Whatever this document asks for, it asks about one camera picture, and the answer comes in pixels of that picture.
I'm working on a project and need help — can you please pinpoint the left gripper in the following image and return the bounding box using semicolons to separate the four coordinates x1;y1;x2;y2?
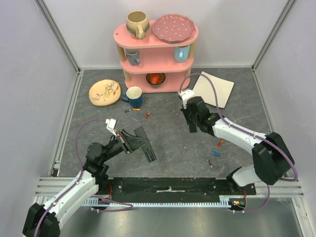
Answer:
101;128;149;162

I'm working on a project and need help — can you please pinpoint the black remote control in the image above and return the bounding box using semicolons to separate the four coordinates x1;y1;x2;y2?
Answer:
134;127;157;163

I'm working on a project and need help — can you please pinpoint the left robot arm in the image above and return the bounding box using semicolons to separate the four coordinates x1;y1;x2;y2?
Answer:
22;127;156;237

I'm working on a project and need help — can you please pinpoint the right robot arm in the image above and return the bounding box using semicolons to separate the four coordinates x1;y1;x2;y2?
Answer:
181;96;295;195

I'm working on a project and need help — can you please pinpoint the light blue battery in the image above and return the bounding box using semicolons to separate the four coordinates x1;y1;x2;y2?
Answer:
211;151;220;157

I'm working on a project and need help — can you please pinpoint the white square plate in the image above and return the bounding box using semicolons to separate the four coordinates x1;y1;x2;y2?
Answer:
193;72;235;109

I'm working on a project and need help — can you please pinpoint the dark blue mug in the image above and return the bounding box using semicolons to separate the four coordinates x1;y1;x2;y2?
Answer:
121;86;143;108

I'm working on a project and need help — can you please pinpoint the yellow bird-pattern plate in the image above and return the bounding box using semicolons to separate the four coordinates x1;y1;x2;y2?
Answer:
88;79;121;107

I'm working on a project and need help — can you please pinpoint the dark patterned bowl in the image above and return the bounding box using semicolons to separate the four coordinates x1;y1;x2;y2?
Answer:
146;73;165;87

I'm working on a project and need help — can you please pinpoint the red cup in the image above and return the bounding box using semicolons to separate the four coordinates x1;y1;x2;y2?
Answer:
149;74;164;85

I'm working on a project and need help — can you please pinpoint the light blue mug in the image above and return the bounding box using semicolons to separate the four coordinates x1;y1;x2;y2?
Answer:
173;45;190;63

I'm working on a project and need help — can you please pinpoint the pink three-tier shelf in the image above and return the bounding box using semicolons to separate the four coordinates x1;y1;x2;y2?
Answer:
114;23;198;93

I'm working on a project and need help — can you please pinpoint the grey-blue mug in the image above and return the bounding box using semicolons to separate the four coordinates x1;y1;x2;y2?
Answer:
125;49;140;66

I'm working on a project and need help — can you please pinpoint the pink dotted plate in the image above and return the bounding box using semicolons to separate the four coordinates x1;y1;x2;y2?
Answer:
152;14;197;44

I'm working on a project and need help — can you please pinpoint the beige ceramic mug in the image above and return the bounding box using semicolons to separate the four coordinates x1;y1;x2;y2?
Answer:
126;11;150;40

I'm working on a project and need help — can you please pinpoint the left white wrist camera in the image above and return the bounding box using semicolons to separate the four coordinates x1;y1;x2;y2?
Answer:
105;118;117;136

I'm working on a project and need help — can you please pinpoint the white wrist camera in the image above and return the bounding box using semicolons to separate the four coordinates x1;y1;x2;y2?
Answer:
105;118;117;136
178;89;195;101

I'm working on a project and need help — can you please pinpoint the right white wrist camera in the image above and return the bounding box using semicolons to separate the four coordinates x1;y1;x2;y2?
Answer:
178;89;195;101

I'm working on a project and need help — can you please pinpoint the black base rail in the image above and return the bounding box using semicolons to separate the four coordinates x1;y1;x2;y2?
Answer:
96;177;256;203

